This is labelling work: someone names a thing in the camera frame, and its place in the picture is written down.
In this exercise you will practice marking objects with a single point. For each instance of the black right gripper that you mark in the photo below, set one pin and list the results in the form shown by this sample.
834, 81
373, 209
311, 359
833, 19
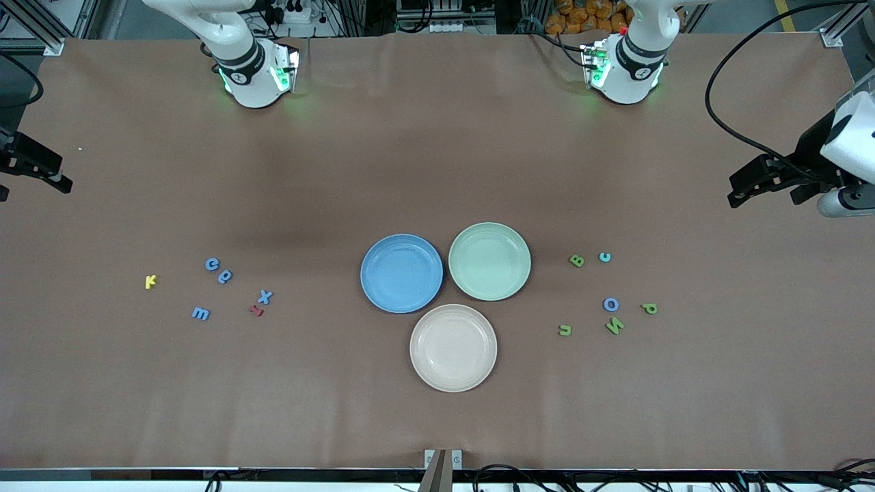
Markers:
20, 154

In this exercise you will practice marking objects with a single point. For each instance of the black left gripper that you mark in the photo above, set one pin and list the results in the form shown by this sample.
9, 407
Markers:
811, 152

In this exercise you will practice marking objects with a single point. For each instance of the green letter P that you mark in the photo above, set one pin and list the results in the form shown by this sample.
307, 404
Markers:
651, 309

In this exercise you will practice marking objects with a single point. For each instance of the blue letter e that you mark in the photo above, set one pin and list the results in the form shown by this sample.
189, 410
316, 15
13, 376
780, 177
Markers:
212, 264

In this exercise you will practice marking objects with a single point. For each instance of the green letter B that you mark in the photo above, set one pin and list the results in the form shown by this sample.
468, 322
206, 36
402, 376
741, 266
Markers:
577, 260

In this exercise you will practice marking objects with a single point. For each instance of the green letter N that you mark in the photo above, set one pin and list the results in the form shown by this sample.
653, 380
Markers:
614, 326

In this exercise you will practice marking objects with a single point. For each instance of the blue letter a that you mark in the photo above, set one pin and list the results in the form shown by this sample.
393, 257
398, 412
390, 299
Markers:
224, 276

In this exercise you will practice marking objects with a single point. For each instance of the blue letter m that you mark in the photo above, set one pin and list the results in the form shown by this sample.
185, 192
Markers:
200, 313

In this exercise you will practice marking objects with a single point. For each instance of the blue letter x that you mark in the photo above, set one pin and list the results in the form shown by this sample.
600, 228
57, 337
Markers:
264, 296

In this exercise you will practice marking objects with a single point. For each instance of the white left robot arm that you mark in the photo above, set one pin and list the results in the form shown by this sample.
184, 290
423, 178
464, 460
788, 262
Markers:
632, 65

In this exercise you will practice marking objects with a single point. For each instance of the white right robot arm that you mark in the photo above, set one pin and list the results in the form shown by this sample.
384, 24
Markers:
249, 61

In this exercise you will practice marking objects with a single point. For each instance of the yellow letter K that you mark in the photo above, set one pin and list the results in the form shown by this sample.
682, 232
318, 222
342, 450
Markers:
150, 281

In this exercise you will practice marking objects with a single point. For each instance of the blue letter O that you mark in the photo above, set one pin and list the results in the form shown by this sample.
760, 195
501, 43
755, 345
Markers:
604, 305

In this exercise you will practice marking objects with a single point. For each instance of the orange objects pile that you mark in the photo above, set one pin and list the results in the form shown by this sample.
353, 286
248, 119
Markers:
588, 14

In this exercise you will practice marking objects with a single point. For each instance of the red letter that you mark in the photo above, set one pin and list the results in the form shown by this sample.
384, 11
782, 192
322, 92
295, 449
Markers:
255, 311

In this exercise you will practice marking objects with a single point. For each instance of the light green round plate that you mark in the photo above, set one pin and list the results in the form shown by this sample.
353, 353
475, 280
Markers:
489, 261

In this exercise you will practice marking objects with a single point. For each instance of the white power strip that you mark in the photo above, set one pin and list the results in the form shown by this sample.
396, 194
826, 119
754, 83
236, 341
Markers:
444, 29
304, 16

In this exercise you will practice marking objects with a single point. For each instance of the brown table cover sheet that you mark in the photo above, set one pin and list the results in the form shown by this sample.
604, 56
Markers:
437, 171

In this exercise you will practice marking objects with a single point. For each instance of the pale beige round plate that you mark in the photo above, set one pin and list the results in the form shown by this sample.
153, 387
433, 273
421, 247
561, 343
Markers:
453, 348

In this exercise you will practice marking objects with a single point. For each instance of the blue round plate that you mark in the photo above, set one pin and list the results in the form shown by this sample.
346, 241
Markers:
401, 273

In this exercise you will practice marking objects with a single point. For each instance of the aluminium frame profile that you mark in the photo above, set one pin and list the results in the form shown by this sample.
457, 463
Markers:
834, 37
53, 46

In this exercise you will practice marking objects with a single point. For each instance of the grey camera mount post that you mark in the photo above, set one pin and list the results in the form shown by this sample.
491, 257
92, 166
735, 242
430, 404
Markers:
443, 471

